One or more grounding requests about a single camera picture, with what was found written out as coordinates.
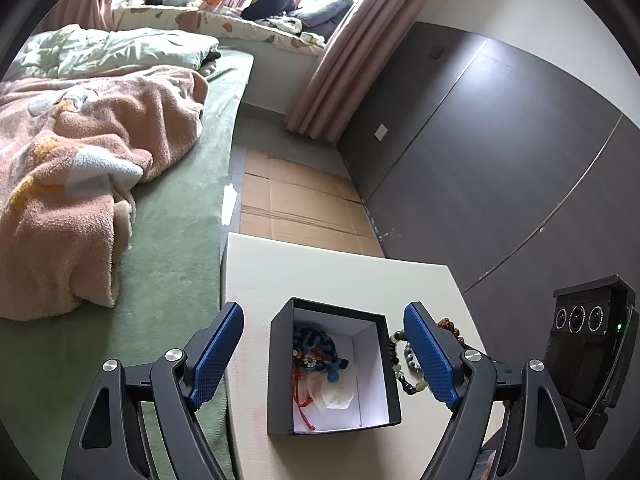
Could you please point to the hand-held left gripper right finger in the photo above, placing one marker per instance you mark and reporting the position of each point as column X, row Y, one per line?
column 432, row 355

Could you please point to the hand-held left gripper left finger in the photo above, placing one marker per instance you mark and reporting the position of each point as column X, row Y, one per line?
column 215, row 355

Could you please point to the black jewelry box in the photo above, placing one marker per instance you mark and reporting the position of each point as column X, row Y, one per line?
column 370, row 360

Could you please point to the white translucent pendant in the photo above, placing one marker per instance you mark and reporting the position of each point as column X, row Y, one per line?
column 340, row 396

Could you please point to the green bed sheet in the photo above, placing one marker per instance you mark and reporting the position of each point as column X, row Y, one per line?
column 175, row 240

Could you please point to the flattened cardboard sheet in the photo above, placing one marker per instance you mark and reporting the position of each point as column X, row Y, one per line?
column 300, row 200

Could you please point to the pink fleece blanket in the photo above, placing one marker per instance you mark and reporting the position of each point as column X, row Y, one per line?
column 75, row 170

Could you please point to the pale green quilt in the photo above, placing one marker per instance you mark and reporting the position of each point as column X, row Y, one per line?
column 115, row 50

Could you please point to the leaf-patterned window seat cushion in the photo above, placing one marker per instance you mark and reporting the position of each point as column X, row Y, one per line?
column 220, row 25

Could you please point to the dark blue bag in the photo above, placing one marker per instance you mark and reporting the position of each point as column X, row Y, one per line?
column 270, row 2

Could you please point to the white wall socket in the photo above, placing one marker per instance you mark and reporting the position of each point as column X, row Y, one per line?
column 381, row 132

